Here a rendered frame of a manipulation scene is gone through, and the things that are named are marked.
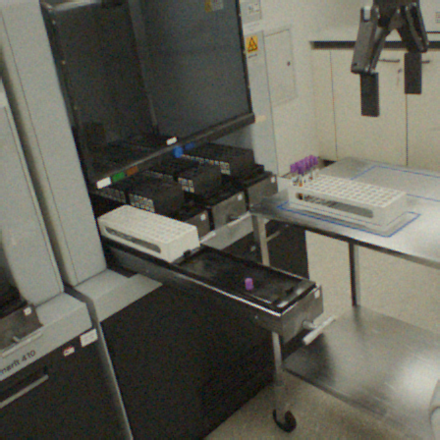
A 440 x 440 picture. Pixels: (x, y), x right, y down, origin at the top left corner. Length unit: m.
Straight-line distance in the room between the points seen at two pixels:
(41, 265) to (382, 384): 1.00
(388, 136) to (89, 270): 2.53
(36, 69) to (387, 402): 1.25
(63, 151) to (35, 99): 0.14
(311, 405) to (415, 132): 1.99
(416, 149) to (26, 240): 2.68
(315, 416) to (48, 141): 1.27
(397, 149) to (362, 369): 2.11
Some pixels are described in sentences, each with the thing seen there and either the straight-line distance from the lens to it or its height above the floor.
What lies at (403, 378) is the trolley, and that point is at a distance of 1.82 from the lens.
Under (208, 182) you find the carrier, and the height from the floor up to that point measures 0.85.
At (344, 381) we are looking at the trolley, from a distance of 1.81.
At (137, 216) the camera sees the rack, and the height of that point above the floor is 0.86.
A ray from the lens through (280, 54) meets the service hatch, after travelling 3.68.
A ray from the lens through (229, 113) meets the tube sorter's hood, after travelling 1.78.
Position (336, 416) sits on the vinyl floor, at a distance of 2.10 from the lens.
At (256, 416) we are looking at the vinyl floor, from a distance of 2.13.
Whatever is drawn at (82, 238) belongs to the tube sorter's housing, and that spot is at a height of 0.85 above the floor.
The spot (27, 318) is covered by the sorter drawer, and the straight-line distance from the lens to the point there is 1.41.
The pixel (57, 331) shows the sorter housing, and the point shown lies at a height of 0.71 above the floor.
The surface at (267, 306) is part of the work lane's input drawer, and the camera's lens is 1.19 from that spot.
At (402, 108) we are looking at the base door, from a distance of 3.64.
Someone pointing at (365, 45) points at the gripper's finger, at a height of 1.30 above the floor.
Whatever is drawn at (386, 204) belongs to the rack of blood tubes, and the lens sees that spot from 1.40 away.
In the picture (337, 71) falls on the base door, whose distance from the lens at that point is 3.82.
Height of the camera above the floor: 1.46
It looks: 25 degrees down
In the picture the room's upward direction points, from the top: 9 degrees counter-clockwise
